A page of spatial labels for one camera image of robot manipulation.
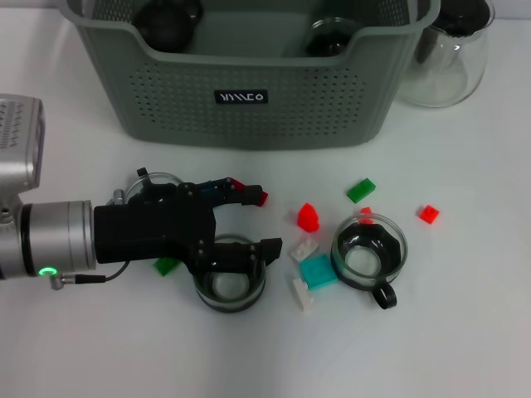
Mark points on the white studded toy brick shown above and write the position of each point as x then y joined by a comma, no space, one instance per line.
303,248

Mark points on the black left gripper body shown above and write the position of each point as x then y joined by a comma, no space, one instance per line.
153,228

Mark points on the dark red toy brick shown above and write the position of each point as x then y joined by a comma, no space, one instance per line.
237,183

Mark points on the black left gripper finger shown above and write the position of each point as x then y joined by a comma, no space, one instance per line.
232,255
251,195

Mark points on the green rectangular toy brick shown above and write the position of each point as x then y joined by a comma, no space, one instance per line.
166,267
361,190

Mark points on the white notched toy brick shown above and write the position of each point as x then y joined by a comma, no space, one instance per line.
302,296

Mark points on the small red square brick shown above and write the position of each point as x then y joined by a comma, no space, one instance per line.
428,214

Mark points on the orange-red sloped toy brick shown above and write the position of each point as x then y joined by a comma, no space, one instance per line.
308,217

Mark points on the left gripper silver fitting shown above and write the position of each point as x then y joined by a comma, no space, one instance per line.
118,197

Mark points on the black round teapot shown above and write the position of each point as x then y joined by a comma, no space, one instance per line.
166,29

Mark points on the grey-green perforated storage bin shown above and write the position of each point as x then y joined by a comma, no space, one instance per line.
249,124

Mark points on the teal square toy brick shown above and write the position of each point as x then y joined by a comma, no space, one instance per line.
317,271

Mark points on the glass carafe with black lid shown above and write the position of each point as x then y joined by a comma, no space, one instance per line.
448,70

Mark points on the glass teacup with black sleeve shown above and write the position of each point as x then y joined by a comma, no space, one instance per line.
228,302
142,172
327,41
361,286

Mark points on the small red round brick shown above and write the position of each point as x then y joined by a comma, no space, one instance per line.
365,211

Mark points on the blue square toy brick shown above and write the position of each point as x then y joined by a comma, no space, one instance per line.
206,190

